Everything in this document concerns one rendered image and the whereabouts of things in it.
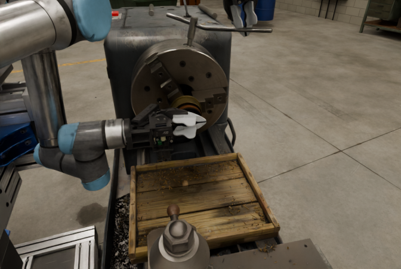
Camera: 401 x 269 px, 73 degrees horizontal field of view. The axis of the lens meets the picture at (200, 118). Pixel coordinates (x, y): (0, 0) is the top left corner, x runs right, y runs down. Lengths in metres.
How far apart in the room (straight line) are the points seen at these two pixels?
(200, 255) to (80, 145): 0.43
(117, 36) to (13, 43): 0.50
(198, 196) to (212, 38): 0.54
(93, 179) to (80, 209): 1.34
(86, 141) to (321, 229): 1.60
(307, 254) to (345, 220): 1.48
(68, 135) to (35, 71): 0.17
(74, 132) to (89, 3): 0.29
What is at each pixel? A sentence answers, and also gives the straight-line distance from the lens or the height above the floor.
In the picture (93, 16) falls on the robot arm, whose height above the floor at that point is 1.36.
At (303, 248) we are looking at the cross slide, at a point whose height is 0.97.
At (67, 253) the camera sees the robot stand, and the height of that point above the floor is 0.21.
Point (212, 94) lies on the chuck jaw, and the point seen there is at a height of 1.10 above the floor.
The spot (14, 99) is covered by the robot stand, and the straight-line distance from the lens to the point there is 0.97.
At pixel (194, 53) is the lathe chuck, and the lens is 0.82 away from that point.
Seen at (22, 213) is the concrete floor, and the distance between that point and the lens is 2.25.
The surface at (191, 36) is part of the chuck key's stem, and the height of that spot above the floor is 1.26.
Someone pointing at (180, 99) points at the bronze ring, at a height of 1.12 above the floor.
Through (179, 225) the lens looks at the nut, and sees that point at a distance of 0.35.
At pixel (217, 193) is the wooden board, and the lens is 0.80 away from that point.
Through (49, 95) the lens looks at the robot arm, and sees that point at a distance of 0.76.
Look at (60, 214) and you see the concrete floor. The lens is 2.12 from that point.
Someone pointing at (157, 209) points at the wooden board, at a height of 0.88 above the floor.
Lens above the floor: 1.46
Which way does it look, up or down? 31 degrees down
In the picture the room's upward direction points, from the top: straight up
